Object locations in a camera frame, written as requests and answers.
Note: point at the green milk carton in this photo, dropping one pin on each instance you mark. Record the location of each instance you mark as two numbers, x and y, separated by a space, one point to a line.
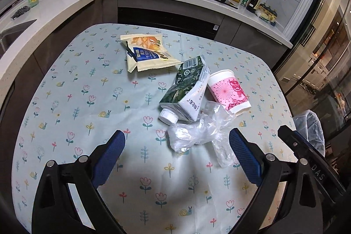
182 101

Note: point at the built-in black oven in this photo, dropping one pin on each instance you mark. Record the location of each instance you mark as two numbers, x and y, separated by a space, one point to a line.
169 21

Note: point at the pink paper cup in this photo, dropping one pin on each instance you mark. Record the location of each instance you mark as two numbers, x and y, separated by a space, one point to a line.
228 92

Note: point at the teal lidded jars set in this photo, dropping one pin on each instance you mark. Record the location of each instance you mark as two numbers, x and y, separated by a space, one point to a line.
267 14

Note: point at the floral tablecloth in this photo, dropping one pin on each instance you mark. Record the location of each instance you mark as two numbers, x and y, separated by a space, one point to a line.
88 94

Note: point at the black framed glass door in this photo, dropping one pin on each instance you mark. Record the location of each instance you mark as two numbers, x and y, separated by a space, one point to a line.
316 75

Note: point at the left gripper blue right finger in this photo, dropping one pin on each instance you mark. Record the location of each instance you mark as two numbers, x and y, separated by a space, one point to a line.
249 156

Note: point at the clear plastic bag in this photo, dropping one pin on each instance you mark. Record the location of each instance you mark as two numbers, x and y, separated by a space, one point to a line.
213 126

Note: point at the trash bin with clear liner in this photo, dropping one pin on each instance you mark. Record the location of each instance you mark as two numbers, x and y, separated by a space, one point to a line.
309 127

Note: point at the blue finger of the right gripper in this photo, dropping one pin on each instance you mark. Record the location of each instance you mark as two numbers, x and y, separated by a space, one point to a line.
325 176

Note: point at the small green jar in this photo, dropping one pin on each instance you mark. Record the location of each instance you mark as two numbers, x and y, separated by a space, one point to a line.
244 3

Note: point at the beige snack bag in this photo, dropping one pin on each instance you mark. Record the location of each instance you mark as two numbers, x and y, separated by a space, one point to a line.
146 52

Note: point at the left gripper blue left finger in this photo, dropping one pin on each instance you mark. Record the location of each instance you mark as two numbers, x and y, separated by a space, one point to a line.
105 156

